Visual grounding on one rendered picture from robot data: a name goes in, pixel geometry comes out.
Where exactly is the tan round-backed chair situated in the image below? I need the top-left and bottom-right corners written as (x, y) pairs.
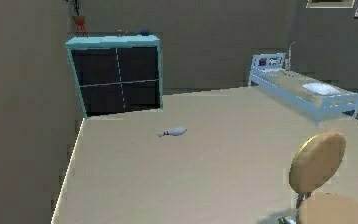
top-left (277, 130), bottom-right (358, 224)

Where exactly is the white pillow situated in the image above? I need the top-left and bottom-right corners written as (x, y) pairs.
top-left (302, 82), bottom-right (341, 96)

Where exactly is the pale blue bed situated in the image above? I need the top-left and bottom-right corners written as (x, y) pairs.
top-left (248, 52), bottom-right (358, 126)

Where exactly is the white-framed picture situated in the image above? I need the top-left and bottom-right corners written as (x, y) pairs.
top-left (305, 0), bottom-right (356, 9)

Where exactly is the white bowling pin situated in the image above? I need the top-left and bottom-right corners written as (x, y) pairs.
top-left (156, 125), bottom-right (188, 138)

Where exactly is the house plant in red pot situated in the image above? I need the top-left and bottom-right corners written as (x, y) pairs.
top-left (66, 0), bottom-right (89, 38)

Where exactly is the teal cabinet with black doors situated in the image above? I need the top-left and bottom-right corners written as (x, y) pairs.
top-left (65, 32), bottom-right (164, 120)

